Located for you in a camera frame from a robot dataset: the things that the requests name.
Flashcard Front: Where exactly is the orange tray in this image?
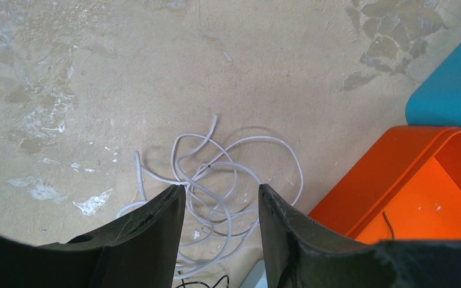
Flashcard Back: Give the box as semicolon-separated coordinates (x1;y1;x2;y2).
309;126;461;244

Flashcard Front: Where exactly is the dark cable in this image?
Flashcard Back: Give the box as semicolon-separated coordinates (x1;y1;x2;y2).
173;275;231;288
381;211;396;241

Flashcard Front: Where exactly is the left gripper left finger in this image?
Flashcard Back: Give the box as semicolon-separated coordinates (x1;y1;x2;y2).
0;185;185;287

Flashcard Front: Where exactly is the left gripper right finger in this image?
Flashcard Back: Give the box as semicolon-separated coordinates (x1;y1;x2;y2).
258;184;461;287

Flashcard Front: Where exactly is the light blue tray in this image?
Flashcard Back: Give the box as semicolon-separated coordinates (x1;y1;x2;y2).
405;43;461;128

